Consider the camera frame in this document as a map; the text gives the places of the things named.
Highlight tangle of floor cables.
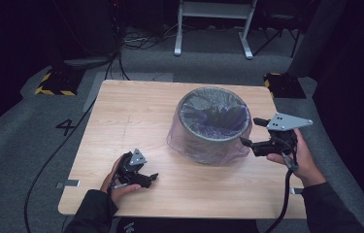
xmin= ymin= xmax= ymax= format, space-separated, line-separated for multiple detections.
xmin=122 ymin=23 xmax=178 ymax=51

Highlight right hand-held gripper cable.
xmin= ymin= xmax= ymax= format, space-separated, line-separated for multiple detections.
xmin=263 ymin=154 xmax=299 ymax=233

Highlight purple plastic bag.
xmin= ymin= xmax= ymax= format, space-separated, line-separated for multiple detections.
xmin=166 ymin=86 xmax=254 ymax=165

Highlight white metal stand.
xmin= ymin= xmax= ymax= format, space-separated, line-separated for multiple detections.
xmin=173 ymin=0 xmax=258 ymax=60

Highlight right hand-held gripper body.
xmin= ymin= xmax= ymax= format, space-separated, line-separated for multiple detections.
xmin=251 ymin=112 xmax=314 ymax=158

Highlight black chair legs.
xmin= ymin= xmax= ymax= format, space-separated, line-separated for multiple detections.
xmin=251 ymin=0 xmax=303 ymax=59

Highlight hanging black cable bundle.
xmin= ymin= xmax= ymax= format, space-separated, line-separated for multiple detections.
xmin=104 ymin=0 xmax=131 ymax=81

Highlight black yellow striped base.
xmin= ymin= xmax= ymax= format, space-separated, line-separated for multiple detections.
xmin=34 ymin=66 xmax=85 ymax=97
xmin=263 ymin=72 xmax=308 ymax=100

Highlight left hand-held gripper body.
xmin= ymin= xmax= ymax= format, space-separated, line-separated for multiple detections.
xmin=116 ymin=148 xmax=152 ymax=188

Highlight person's right hand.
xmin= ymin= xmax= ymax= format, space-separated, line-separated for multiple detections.
xmin=266 ymin=128 xmax=327 ymax=188

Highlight hand-held gripper cable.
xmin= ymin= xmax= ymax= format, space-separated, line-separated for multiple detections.
xmin=106 ymin=173 xmax=129 ymax=192
xmin=263 ymin=154 xmax=299 ymax=233

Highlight left hand-held gripper cable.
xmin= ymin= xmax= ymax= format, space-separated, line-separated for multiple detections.
xmin=106 ymin=173 xmax=129 ymax=192

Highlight grey pillar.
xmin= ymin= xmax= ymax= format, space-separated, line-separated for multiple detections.
xmin=286 ymin=0 xmax=348 ymax=79

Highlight green plastic bin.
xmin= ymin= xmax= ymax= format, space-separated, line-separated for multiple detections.
xmin=175 ymin=86 xmax=251 ymax=163

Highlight long black floor cable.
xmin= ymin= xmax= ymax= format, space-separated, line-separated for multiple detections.
xmin=23 ymin=100 xmax=97 ymax=233

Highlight person's left hand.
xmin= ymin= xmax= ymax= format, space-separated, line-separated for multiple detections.
xmin=100 ymin=154 xmax=142 ymax=206

